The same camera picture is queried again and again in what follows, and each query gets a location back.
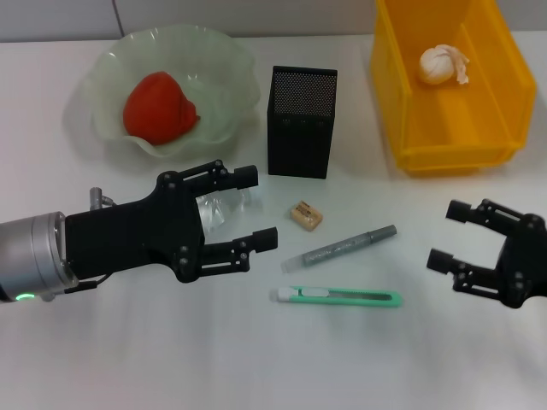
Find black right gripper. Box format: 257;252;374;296
426;197;547;309

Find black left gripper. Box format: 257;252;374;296
63;159;261;284

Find clear green-label water bottle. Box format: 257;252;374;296
194;186;264;235

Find red object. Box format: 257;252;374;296
122;72;202;145

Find white paper ball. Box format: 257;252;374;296
418;44;472;85

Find beige eraser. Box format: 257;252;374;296
288;199;325;233

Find black mesh pen holder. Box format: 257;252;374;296
267;65;338;180

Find grey marker pen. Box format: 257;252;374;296
280;225;397;274

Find green utility knife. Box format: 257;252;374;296
269;285;403;309

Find pale green wavy fruit plate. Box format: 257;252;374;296
80;25;262;160

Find yellow plastic bin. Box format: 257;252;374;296
369;0;538;179

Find left wrist connector cable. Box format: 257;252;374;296
63;186;117;296

